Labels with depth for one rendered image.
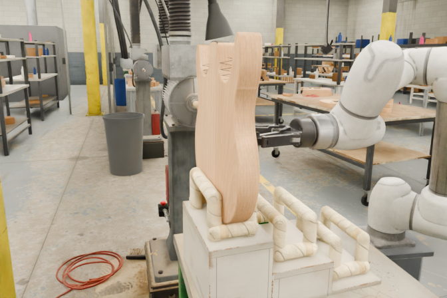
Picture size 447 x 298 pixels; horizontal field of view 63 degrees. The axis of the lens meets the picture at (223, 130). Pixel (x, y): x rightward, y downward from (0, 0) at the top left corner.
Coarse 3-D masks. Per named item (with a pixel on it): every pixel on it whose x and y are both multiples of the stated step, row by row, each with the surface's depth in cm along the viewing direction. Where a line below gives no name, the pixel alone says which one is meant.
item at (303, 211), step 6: (276, 192) 101; (282, 192) 99; (288, 192) 99; (282, 198) 98; (288, 198) 96; (294, 198) 95; (288, 204) 95; (294, 204) 92; (300, 204) 91; (294, 210) 92; (300, 210) 89; (306, 210) 88; (312, 210) 88; (300, 216) 89; (306, 216) 87; (312, 216) 86
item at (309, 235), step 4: (304, 220) 87; (308, 220) 86; (316, 220) 86; (304, 224) 87; (308, 224) 86; (312, 224) 86; (316, 224) 87; (304, 228) 87; (308, 228) 86; (312, 228) 86; (316, 228) 87; (304, 232) 88; (308, 232) 87; (312, 232) 86; (316, 232) 87; (304, 236) 88; (308, 236) 87; (312, 236) 87; (316, 236) 88; (304, 240) 88; (308, 240) 87; (312, 240) 87
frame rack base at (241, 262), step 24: (192, 216) 91; (192, 240) 90; (240, 240) 79; (264, 240) 79; (192, 264) 92; (216, 264) 76; (240, 264) 78; (264, 264) 80; (216, 288) 77; (240, 288) 79; (264, 288) 81
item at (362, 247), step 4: (360, 240) 93; (356, 244) 95; (360, 244) 93; (364, 244) 93; (368, 244) 93; (356, 248) 95; (360, 248) 93; (364, 248) 93; (368, 248) 93; (356, 252) 95; (360, 252) 93; (364, 252) 93; (368, 252) 94; (356, 256) 95; (360, 256) 94; (364, 256) 93; (356, 260) 95; (360, 260) 94; (364, 260) 94
